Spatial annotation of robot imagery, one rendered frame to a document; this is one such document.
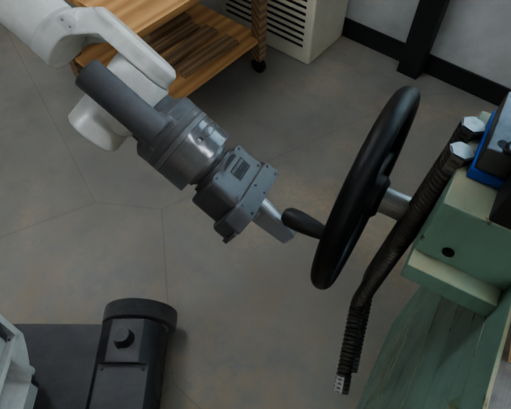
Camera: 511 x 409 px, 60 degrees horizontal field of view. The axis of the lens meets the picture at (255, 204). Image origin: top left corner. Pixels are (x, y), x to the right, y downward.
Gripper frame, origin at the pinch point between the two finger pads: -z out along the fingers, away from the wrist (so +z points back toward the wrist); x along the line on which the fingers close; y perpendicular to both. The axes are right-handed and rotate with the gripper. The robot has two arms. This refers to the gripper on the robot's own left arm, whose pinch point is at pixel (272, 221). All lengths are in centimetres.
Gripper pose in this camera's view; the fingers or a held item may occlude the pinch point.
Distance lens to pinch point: 54.7
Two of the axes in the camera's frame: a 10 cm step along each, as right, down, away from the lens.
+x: -3.7, 6.1, -7.0
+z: -7.4, -6.5, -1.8
